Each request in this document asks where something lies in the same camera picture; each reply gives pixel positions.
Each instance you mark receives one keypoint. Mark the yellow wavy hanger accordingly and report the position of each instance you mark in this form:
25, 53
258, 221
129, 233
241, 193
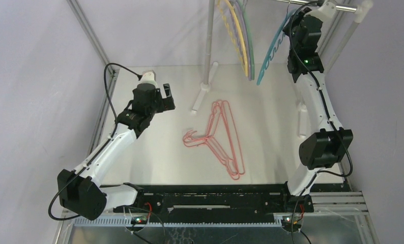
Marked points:
224, 7

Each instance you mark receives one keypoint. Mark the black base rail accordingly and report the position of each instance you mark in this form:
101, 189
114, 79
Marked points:
217, 204

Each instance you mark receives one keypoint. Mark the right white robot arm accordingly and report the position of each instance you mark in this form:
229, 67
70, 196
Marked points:
327, 141

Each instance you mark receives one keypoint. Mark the teal wavy hanger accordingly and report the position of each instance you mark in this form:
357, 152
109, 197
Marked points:
274, 46

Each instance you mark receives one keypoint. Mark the purple wavy hanger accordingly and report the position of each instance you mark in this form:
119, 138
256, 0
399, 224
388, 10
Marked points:
246, 40

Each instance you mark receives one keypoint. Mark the left aluminium frame post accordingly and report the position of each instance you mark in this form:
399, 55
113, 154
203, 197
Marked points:
88, 30

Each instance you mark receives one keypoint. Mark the right aluminium frame post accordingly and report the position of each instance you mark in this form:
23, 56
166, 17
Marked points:
328, 50

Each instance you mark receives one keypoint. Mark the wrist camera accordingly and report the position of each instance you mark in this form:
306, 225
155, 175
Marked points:
325, 12
149, 77

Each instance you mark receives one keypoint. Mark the metal hanging rod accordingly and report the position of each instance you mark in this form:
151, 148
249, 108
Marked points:
339, 7

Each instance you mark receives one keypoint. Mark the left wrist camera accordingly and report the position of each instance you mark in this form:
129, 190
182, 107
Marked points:
149, 77

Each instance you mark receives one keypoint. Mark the white clothes rack frame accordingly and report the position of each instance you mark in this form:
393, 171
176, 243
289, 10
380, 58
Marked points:
211, 68

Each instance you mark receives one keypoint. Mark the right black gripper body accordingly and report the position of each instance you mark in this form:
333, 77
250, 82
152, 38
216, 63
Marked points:
292, 26

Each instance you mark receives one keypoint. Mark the green wavy hanger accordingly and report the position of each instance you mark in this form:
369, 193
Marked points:
249, 43

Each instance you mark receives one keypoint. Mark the aluminium frame post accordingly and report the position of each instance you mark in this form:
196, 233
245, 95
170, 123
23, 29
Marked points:
88, 30
328, 50

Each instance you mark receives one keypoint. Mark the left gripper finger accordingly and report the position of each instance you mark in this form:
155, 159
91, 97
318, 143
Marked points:
167, 91
168, 104

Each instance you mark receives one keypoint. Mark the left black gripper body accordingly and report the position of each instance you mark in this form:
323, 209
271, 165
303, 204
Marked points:
157, 107

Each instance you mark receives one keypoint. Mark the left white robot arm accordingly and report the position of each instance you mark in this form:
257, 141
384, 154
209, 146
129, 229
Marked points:
80, 190

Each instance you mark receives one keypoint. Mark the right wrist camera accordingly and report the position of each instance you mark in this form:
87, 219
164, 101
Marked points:
325, 12

